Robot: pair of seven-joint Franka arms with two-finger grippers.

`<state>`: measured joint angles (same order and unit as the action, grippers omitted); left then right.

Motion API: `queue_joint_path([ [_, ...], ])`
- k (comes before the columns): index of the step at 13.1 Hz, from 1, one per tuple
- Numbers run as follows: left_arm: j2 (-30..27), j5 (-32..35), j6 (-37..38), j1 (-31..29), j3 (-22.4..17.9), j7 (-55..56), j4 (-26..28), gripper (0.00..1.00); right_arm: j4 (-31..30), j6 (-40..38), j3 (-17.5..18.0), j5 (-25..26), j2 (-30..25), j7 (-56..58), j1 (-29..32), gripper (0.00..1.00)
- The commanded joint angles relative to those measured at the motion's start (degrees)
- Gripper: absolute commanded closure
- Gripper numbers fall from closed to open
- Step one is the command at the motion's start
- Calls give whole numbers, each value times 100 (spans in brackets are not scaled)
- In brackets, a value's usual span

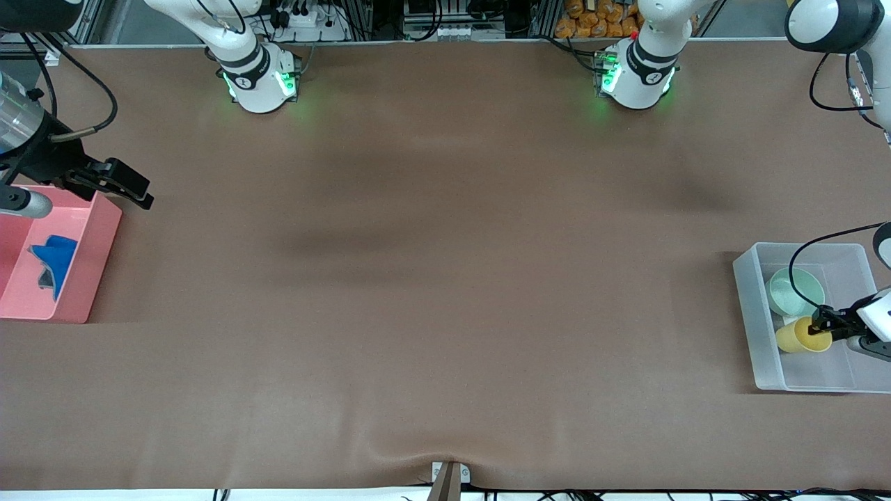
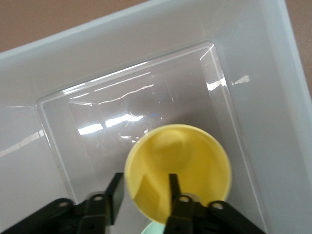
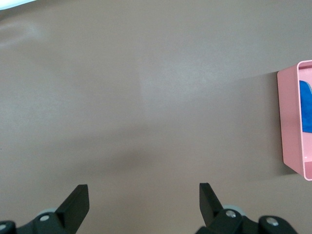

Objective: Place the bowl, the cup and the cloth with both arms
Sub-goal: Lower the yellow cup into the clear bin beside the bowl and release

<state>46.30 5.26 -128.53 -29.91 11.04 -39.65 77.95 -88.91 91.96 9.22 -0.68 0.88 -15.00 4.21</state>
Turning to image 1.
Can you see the pink plastic bin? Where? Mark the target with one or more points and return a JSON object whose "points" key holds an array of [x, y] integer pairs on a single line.
{"points": [[83, 278]]}

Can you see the orange snack packets pile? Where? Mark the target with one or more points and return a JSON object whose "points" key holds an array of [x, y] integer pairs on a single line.
{"points": [[598, 21]]}

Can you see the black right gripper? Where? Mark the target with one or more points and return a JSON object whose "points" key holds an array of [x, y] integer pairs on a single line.
{"points": [[50, 157]]}

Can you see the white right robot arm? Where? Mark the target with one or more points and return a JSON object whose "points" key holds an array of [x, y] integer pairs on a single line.
{"points": [[254, 76]]}

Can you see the yellow cup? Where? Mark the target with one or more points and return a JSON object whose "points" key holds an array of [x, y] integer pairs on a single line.
{"points": [[793, 337]]}

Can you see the white power strip with plugs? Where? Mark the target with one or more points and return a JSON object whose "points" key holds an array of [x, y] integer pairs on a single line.
{"points": [[306, 24]]}

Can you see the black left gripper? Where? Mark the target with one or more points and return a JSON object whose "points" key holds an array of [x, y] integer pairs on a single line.
{"points": [[837, 323]]}

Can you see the clear plastic bin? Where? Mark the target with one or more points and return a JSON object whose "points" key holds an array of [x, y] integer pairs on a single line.
{"points": [[807, 369]]}

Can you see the blue cloth with grey edge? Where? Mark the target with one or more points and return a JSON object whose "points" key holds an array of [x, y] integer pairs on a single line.
{"points": [[59, 257]]}

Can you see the white socket block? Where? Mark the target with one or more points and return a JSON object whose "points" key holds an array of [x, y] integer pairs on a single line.
{"points": [[456, 31]]}

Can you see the light green bowl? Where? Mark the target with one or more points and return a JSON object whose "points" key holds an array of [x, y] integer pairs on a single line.
{"points": [[793, 292]]}

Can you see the metal clamp bracket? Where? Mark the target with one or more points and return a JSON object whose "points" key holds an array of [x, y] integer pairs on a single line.
{"points": [[450, 472]]}

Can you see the brown table mat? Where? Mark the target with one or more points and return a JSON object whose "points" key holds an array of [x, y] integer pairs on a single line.
{"points": [[445, 209]]}

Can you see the aluminium frame profile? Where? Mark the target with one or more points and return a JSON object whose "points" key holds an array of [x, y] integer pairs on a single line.
{"points": [[50, 54]]}

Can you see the brown camera mount post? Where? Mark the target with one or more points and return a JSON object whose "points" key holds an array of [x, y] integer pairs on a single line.
{"points": [[445, 487]]}

